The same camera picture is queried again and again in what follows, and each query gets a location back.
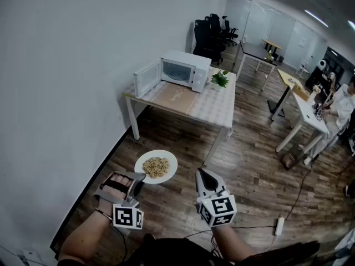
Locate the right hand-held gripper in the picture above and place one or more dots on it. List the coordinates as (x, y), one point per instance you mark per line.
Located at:
(219, 206)

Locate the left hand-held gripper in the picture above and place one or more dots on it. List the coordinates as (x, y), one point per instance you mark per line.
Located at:
(123, 216)

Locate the white round plate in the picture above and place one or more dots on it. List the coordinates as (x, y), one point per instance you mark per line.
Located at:
(169, 162)

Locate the white microwave oven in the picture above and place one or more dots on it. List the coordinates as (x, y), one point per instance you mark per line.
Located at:
(194, 65)

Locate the person's left forearm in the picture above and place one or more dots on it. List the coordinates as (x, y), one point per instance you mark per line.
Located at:
(83, 237)

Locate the person's right forearm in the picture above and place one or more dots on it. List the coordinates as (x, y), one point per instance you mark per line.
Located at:
(230, 240)

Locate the person's left hand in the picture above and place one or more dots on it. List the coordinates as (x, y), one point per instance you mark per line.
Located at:
(117, 179)

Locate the white-legged table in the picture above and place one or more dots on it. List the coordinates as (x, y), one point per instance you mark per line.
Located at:
(135, 120)

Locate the person's black clothing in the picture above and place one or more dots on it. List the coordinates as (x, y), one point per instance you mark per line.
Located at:
(172, 251)

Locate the white power strip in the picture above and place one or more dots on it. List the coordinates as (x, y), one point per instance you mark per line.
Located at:
(279, 226)

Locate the brown bag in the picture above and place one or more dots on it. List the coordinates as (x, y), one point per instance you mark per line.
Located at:
(291, 159)

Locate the dark flat panel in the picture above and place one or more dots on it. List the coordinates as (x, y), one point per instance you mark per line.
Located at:
(283, 255)

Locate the green potted plant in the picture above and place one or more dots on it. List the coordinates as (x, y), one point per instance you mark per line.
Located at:
(220, 80)

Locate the white desk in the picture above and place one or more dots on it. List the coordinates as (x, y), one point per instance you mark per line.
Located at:
(308, 112)

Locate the wooden box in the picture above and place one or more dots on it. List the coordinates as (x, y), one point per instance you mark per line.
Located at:
(301, 93)

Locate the yellow desk black leg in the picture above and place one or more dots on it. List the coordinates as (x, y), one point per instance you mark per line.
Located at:
(287, 77)

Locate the dark-top table white legs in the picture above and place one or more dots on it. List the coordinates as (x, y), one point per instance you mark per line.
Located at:
(255, 51)

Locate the black office chair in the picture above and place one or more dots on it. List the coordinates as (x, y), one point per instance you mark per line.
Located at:
(217, 19)
(205, 43)
(215, 30)
(231, 33)

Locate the yellow-green bottle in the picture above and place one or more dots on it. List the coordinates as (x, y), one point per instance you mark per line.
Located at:
(269, 55)

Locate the white stool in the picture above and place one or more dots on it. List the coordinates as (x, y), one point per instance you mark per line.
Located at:
(303, 71)

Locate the small wooden standing desk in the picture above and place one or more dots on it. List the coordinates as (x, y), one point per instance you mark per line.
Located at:
(271, 43)

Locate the white round backpack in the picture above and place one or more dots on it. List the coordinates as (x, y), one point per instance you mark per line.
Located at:
(322, 65)

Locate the white paper sheet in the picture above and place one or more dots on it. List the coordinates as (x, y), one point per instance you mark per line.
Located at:
(303, 42)

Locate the black shelf unit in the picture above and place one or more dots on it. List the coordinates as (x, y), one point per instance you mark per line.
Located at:
(341, 62)

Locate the ceiling light strip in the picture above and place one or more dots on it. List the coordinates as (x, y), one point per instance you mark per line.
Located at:
(352, 24)
(316, 17)

